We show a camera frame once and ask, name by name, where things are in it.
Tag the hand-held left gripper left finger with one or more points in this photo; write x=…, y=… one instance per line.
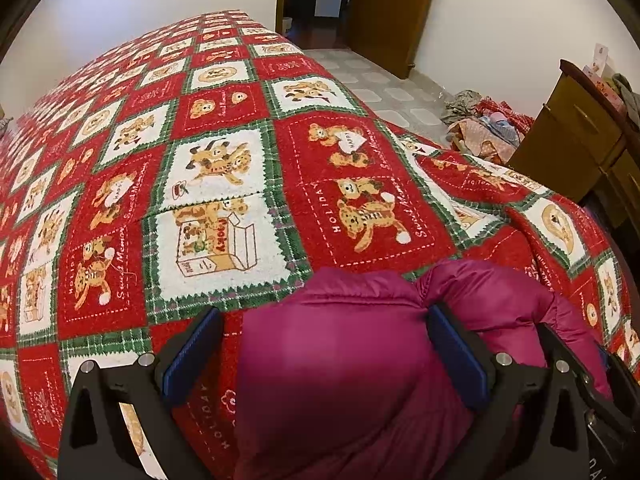
x=192, y=355

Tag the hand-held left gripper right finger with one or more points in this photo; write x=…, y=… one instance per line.
x=457, y=355

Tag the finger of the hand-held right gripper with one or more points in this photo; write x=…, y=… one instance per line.
x=575, y=360

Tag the magenta down jacket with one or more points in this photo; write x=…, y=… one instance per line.
x=340, y=370

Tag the pile of clothes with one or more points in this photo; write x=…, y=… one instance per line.
x=485, y=130

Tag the red bear printed blanket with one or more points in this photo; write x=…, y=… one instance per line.
x=150, y=160

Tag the wooden drawer cabinet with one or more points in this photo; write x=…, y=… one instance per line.
x=565, y=145

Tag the grey cloth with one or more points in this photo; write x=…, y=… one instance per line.
x=629, y=97

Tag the pink printed box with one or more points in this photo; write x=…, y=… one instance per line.
x=602, y=80

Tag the small white bin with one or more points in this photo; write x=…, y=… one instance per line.
x=286, y=26

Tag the brown wooden door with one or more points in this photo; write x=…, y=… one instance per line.
x=385, y=15

